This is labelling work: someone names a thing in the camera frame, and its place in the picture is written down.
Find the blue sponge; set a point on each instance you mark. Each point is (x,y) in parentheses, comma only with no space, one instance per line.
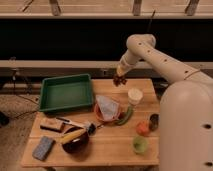
(43,148)

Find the orange bowl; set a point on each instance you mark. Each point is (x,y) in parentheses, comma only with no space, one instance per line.
(100,117)

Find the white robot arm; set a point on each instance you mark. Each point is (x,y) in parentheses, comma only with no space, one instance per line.
(186,107)

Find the dark red grapes bunch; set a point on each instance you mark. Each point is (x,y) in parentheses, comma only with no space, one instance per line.
(119,80)

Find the yellow corn cob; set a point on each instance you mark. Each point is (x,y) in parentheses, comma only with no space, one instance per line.
(72,135)

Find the small metal cup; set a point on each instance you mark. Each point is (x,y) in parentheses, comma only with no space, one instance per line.
(154,121)

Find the black handled knife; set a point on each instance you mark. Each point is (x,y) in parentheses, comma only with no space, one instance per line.
(70,122)

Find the small green cup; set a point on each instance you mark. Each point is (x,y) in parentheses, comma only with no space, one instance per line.
(140,145)

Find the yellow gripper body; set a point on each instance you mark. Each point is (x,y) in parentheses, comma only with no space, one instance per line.
(120,71)

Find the green pepper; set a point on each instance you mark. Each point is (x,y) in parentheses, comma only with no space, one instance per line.
(126,117)

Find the wooden brush block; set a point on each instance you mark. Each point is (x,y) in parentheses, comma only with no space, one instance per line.
(51,124)

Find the white paper cup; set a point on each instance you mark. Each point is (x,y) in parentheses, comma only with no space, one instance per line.
(135,96)

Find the green plastic tray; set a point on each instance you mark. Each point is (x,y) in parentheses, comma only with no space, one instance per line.
(66,93)

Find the dark red bowl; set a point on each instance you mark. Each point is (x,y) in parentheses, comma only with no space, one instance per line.
(77,144)

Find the orange tomato toy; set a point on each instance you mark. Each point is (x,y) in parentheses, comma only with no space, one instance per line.
(142,128)

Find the wooden table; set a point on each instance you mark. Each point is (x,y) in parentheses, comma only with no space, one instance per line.
(110,145)

